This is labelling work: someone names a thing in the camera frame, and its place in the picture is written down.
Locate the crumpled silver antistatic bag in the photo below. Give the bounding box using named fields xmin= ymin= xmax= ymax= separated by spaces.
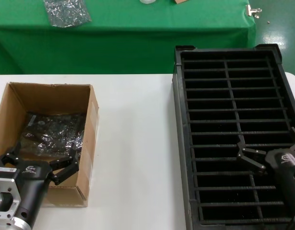
xmin=43 ymin=0 xmax=93 ymax=28

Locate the grey antistatic bag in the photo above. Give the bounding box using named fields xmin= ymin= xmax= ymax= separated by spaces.
xmin=20 ymin=111 xmax=87 ymax=158

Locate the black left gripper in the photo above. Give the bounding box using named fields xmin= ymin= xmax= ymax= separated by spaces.
xmin=0 ymin=141 xmax=81 ymax=225

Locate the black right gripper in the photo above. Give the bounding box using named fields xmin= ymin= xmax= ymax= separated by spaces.
xmin=236 ymin=126 xmax=295 ymax=212

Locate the green tablecloth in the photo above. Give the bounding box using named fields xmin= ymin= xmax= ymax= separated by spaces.
xmin=0 ymin=0 xmax=258 ymax=75

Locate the brown cardboard box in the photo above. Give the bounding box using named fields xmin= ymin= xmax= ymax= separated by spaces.
xmin=0 ymin=82 xmax=100 ymax=208

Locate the black slotted container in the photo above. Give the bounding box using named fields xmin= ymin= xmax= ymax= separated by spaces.
xmin=171 ymin=44 xmax=295 ymax=230

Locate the metal binder clip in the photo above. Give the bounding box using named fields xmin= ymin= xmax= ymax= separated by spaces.
xmin=245 ymin=4 xmax=263 ymax=19

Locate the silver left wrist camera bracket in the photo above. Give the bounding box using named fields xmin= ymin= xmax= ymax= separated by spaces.
xmin=0 ymin=167 xmax=24 ymax=220

